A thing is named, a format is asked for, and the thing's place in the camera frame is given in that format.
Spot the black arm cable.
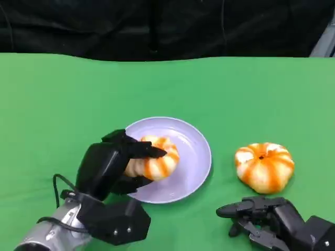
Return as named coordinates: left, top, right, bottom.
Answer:
left=53, top=174, right=79, bottom=209
left=36, top=216, right=91, bottom=234

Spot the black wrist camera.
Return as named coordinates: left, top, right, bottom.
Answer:
left=303, top=215, right=335, bottom=251
left=77, top=195, right=152, bottom=246

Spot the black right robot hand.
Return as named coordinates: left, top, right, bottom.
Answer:
left=216, top=196, right=315, bottom=251

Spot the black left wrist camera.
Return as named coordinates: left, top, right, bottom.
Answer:
left=77, top=195, right=152, bottom=246

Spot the green table cloth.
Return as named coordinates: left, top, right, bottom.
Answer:
left=0, top=53, right=335, bottom=251

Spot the black backdrop curtain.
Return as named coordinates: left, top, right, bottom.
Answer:
left=0, top=0, right=335, bottom=62

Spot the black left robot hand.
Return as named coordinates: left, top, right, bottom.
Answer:
left=75, top=129, right=168, bottom=202

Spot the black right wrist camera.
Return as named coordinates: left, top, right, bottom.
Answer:
left=303, top=215, right=335, bottom=251

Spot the grey metal post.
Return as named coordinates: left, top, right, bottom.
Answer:
left=309, top=20, right=335, bottom=58

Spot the lilac plate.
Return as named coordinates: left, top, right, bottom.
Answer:
left=124, top=116, right=212, bottom=204

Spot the orange white toy bread roll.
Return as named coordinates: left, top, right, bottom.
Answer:
left=234, top=142, right=295, bottom=195
left=122, top=135, right=181, bottom=181

